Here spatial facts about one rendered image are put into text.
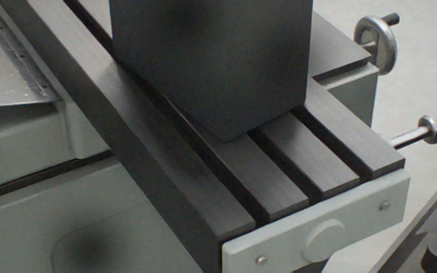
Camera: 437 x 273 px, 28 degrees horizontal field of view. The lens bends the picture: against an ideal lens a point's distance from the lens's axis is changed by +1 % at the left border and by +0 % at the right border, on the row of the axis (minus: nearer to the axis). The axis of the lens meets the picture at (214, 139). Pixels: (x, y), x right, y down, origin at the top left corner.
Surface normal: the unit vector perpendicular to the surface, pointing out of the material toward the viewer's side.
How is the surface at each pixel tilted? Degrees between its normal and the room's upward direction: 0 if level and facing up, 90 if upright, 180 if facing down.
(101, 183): 90
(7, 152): 90
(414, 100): 0
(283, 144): 0
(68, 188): 90
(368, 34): 90
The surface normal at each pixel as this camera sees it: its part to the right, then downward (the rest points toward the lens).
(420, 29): -0.01, -0.77
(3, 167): 0.50, 0.54
